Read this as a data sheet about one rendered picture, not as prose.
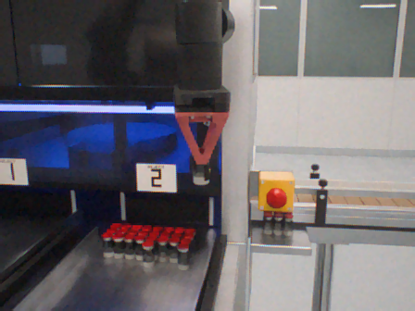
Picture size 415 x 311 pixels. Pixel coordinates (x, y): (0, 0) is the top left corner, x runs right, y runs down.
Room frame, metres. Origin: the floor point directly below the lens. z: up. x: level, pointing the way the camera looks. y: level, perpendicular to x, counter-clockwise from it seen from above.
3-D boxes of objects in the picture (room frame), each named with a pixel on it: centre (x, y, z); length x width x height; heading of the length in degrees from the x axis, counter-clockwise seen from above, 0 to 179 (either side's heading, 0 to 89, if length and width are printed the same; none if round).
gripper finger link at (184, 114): (0.51, 0.01, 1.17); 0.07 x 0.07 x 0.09; 6
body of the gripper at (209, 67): (0.50, 0.01, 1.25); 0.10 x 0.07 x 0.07; 6
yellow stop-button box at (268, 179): (0.78, -0.14, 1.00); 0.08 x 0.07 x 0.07; 172
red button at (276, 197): (0.73, -0.14, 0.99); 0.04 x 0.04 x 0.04; 82
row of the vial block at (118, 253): (0.69, 0.12, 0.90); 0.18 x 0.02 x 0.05; 81
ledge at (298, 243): (0.81, -0.16, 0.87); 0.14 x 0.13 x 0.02; 172
